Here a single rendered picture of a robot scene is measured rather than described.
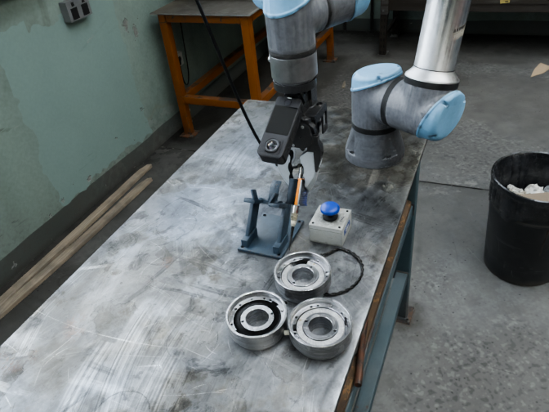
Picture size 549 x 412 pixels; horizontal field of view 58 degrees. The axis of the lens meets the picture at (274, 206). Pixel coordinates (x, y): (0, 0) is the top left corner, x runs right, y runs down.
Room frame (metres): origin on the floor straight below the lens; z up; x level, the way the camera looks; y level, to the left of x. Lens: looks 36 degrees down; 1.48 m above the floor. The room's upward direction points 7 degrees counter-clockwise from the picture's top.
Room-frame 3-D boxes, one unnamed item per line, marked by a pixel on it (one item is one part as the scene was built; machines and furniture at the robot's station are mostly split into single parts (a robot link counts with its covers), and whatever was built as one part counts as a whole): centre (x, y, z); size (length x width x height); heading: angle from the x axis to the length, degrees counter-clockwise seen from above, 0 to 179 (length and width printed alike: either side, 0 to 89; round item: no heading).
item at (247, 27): (3.45, -0.06, 0.39); 1.50 x 0.62 x 0.78; 153
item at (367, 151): (1.11, -0.28, 0.85); 0.15 x 0.15 x 0.10
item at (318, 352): (0.54, -0.05, 0.82); 0.10 x 0.10 x 0.04
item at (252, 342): (0.58, 0.05, 0.82); 0.10 x 0.10 x 0.04
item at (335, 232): (0.81, -0.11, 0.82); 0.08 x 0.07 x 0.05; 153
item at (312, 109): (0.78, -0.06, 1.11); 0.09 x 0.08 x 0.12; 152
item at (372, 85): (1.11, -0.28, 0.97); 0.13 x 0.12 x 0.14; 37
